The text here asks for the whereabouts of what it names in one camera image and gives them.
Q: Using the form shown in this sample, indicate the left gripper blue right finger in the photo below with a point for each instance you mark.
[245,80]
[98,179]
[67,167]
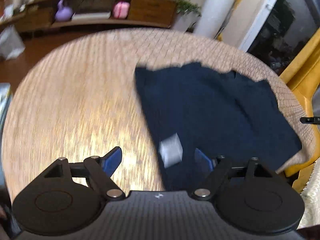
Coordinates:
[204,164]

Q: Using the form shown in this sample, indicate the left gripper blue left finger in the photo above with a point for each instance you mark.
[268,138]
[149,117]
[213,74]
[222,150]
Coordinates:
[110,162]

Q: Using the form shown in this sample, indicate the navy blue t-shirt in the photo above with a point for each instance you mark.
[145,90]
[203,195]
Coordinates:
[221,114]

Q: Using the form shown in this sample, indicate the white clothing tag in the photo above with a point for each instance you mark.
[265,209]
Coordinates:
[171,151]

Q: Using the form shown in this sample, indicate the yellow armchair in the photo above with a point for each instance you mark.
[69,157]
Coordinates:
[302,78]

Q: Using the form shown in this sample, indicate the floral lace table cover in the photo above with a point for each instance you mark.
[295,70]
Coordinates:
[80,100]

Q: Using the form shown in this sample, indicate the white flat device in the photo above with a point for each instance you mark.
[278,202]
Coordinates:
[91,16]

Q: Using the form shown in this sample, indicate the potted green plant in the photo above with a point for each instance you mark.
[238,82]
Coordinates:
[187,14]

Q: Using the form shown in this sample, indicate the white shopping bag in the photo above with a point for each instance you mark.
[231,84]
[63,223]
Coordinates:
[11,44]

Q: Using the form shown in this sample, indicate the white tower air conditioner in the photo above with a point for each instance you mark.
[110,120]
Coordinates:
[213,14]

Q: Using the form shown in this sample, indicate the pink case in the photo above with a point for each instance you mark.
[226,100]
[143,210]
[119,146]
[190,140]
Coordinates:
[121,10]

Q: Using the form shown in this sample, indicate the purple kettlebell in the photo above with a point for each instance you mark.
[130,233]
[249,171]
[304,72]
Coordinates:
[64,13]

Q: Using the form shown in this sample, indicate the wooden tv cabinet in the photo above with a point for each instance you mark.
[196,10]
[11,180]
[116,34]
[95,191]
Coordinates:
[40,14]

